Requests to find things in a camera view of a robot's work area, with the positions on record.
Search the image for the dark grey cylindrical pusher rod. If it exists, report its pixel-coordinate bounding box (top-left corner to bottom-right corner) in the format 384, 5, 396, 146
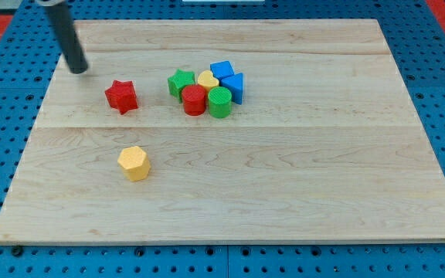
36, 0, 88, 74

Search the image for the red star block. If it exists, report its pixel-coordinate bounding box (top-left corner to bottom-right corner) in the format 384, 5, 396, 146
105, 80, 138, 115

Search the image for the green star block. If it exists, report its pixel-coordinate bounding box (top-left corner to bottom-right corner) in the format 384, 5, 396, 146
168, 69, 195, 103

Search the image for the yellow hexagon block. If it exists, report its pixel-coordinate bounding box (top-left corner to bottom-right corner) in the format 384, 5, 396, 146
117, 146, 151, 181

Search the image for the red cylinder block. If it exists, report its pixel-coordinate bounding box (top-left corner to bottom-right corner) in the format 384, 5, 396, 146
182, 84, 206, 116

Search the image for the yellow heart block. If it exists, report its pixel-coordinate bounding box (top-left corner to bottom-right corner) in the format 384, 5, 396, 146
197, 70, 219, 93

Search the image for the blue cube block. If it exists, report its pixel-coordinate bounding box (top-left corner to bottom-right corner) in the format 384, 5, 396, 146
209, 60, 234, 80

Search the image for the green cylinder block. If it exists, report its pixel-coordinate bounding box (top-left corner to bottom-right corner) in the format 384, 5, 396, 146
208, 86, 232, 118

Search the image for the blue triangle block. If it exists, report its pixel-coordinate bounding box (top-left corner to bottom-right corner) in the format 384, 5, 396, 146
221, 73, 244, 105

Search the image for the light wooden board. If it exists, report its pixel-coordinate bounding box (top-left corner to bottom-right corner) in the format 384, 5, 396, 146
0, 19, 445, 246

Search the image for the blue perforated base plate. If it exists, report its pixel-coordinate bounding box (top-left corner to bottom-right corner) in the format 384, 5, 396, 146
0, 0, 445, 277

